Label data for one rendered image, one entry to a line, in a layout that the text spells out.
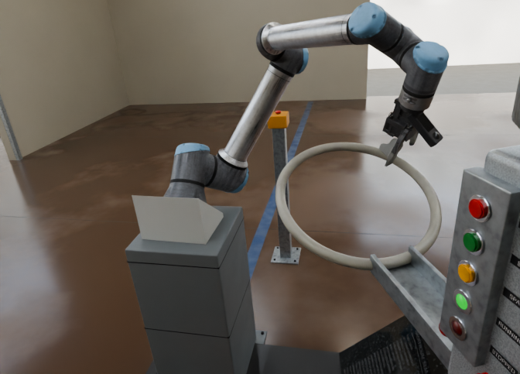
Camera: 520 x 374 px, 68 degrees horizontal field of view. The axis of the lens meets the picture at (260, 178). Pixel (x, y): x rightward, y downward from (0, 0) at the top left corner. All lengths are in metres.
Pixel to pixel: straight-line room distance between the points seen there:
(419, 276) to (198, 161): 1.00
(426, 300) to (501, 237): 0.49
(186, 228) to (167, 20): 6.64
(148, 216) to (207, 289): 0.38
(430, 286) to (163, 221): 1.02
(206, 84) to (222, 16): 1.28
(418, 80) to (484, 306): 0.68
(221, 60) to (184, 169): 6.11
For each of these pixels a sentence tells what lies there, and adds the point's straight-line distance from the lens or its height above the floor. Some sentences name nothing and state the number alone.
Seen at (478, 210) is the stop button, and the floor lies 1.46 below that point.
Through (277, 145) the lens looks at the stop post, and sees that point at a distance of 2.49.
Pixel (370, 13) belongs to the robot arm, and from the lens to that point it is 1.12.
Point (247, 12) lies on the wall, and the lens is 7.47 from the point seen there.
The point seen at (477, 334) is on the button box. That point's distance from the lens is 0.66.
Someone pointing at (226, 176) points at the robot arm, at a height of 1.03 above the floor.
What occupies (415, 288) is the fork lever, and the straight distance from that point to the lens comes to 1.04.
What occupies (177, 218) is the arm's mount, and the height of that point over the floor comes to 0.96.
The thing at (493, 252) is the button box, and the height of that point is 1.41.
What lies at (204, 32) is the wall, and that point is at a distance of 7.72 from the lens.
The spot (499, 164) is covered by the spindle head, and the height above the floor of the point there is 1.51.
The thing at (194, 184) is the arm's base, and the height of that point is 1.05.
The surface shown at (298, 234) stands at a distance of 1.07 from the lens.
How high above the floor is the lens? 1.71
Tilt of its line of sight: 24 degrees down
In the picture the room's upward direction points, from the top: 5 degrees counter-clockwise
